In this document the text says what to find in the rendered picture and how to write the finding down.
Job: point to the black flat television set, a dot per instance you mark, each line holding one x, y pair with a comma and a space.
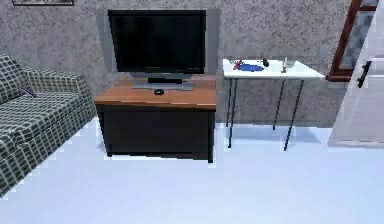
158, 41

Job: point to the red framed window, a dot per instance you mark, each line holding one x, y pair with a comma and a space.
350, 40

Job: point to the white room door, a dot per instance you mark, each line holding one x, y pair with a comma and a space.
363, 100

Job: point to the dark framed wall picture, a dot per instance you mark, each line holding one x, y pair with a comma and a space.
42, 2

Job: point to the brown top dark television stand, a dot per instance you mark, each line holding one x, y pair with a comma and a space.
156, 126

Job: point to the green checked sofa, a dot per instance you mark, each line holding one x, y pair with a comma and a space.
33, 116

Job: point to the blue flat object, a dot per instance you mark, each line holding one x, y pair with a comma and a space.
250, 67

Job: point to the small black round object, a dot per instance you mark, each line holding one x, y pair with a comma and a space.
158, 91

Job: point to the red small object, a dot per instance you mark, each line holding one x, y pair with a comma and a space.
237, 64

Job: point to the white side table black legs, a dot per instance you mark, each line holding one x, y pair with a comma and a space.
270, 71

